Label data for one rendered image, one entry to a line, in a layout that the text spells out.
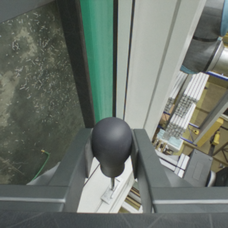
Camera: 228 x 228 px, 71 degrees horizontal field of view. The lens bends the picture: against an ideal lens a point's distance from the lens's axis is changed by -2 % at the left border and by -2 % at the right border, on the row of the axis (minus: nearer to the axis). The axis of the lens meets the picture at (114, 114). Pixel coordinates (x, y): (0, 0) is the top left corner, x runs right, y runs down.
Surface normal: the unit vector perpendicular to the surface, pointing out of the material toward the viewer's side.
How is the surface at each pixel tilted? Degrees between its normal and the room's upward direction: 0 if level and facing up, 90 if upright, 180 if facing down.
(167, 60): 90
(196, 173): 90
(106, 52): 0
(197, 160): 90
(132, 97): 90
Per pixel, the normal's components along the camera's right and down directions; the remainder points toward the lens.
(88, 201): 0.00, -0.60
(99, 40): 0.84, 0.44
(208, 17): -0.54, 0.64
